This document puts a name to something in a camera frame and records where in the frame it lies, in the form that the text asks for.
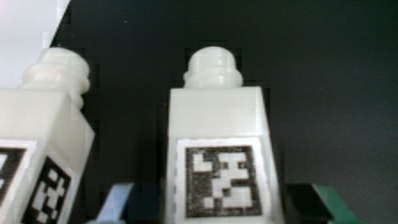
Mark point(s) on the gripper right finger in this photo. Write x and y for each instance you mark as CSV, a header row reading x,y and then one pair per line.
x,y
342,214

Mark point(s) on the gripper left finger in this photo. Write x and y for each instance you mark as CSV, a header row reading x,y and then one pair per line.
x,y
115,205

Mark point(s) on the white leg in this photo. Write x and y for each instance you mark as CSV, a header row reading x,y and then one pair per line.
x,y
223,186
45,140

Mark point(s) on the white square tabletop part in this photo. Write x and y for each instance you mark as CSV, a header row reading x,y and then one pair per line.
x,y
29,22

